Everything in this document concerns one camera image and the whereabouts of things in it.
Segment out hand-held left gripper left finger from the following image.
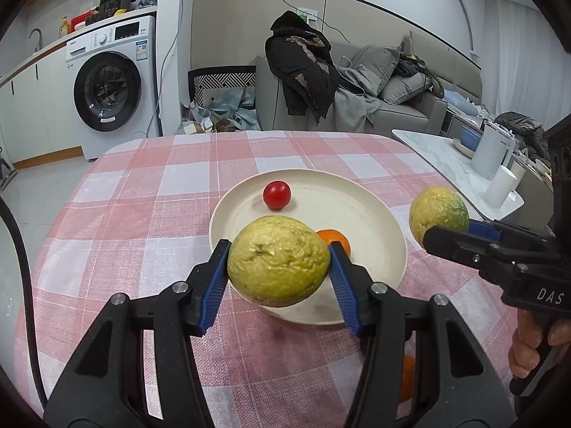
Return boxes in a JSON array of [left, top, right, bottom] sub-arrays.
[[42, 239, 233, 428]]

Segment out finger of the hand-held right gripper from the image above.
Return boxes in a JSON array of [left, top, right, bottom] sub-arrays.
[[466, 219, 555, 247], [423, 225, 519, 284]]

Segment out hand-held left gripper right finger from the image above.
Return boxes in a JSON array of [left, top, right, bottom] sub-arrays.
[[329, 243, 520, 428]]

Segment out small green-yellow guava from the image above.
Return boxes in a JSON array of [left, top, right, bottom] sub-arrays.
[[409, 187, 470, 247]]

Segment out large yellow guava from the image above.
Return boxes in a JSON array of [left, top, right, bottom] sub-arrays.
[[227, 215, 331, 308]]

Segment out cream round plate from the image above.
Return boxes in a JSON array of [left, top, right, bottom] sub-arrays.
[[209, 168, 408, 325]]

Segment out orange mandarin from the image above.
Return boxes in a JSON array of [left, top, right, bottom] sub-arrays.
[[316, 229, 352, 259], [399, 354, 416, 403]]

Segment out person's right hand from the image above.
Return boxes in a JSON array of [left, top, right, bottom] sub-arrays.
[[508, 310, 571, 378]]

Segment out white cup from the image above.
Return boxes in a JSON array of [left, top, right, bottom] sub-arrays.
[[484, 165, 518, 208]]

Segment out pink checked tablecloth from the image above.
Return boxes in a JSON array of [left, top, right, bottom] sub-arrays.
[[13, 131, 531, 428]]

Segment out white electric kettle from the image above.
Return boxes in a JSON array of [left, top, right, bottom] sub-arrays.
[[472, 120, 516, 180]]

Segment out white marble coffee table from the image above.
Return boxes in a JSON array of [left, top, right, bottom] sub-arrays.
[[391, 128, 525, 221]]

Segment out dark puffy jacket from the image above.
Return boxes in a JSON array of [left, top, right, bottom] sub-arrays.
[[495, 111, 552, 167]]

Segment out red cherry tomato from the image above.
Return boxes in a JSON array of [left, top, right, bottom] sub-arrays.
[[263, 180, 292, 210]]

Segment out light blue pillow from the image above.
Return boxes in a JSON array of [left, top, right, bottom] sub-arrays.
[[444, 90, 481, 117]]

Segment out grey sofa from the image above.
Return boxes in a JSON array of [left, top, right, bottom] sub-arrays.
[[255, 31, 449, 134]]

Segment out grey cushion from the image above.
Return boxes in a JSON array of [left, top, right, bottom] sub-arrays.
[[352, 45, 401, 95], [379, 71, 435, 106]]

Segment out grey blanket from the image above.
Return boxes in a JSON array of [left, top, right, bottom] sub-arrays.
[[332, 65, 383, 133]]

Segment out crumpled blue paper bags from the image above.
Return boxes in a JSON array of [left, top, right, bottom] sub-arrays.
[[180, 89, 262, 134]]

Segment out dark clothes pile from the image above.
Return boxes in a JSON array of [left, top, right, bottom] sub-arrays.
[[397, 51, 430, 77]]

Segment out white washing machine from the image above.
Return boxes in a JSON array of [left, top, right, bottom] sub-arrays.
[[65, 15, 162, 161]]

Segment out black white patterned bag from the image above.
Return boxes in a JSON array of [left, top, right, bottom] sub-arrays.
[[188, 66, 257, 108]]

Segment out black jacket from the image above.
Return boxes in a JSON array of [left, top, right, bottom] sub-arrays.
[[265, 11, 340, 126]]

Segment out white kitchen counter cabinet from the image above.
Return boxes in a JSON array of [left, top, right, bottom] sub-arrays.
[[0, 9, 90, 165]]

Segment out black pressure cooker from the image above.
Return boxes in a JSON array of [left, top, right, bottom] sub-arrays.
[[99, 0, 136, 14]]

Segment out thick black cable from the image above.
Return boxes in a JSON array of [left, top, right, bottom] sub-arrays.
[[0, 196, 48, 411]]

